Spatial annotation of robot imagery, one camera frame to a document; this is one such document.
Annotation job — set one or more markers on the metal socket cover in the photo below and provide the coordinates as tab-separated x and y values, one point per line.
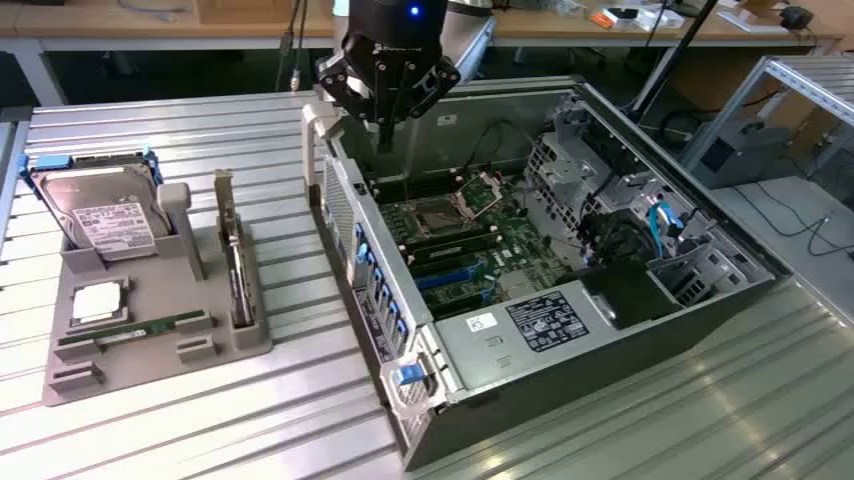
481	195

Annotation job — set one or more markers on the open black PC case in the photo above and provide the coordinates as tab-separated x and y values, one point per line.
601	360

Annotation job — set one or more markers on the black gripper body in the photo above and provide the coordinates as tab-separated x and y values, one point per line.
394	30

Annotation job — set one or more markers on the thin metal locking lever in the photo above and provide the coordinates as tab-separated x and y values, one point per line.
406	190

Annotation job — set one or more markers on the grey plastic parts rack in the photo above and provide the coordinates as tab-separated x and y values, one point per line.
154	295

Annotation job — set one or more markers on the aluminium profile frame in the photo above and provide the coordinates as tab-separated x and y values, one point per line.
801	80

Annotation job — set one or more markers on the white paper tray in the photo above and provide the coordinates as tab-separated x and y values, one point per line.
750	21

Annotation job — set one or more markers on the blue expansion slot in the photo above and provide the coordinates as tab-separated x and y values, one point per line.
447	278

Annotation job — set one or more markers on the blue case latch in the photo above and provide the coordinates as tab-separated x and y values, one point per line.
409	376

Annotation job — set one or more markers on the blue slot retention clip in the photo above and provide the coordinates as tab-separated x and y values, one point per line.
402	334
378	278
361	231
387	296
363	252
394	313

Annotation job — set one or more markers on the white device box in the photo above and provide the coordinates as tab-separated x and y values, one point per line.
661	21

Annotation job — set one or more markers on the small metal disk bay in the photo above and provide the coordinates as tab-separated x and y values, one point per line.
701	280

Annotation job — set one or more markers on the black plastic shroud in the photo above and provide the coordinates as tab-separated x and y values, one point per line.
628	295

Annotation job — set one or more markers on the dark grey equipment box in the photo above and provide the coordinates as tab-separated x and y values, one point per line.
748	150

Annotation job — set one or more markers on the graphics card with metal bracket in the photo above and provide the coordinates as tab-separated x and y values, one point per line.
235	240

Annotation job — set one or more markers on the black stand pole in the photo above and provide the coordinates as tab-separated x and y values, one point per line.
674	55

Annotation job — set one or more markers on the grey power supply unit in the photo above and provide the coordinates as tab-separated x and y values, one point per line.
494	350

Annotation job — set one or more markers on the black labelled RAM stick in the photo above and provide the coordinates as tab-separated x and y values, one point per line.
447	252

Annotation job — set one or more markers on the hard disk with blue caddy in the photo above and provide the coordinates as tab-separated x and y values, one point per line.
101	210

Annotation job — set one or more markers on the green RAM stick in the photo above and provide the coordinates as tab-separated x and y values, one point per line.
157	326

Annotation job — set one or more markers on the black power adapter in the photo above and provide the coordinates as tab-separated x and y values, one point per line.
796	17

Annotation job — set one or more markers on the small orange box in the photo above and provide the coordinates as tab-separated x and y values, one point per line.
602	18

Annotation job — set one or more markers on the silver CPU chip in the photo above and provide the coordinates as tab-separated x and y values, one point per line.
99	304

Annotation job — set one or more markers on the large metal disk bay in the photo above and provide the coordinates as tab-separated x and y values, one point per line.
557	175

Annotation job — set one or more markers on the wooden desk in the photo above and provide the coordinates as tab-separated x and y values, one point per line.
101	25

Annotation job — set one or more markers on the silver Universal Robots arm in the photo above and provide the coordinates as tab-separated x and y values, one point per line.
474	50

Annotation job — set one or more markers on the CPU socket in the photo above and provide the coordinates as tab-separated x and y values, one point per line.
437	217

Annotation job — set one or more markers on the green motherboard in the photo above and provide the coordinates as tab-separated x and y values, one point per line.
521	240

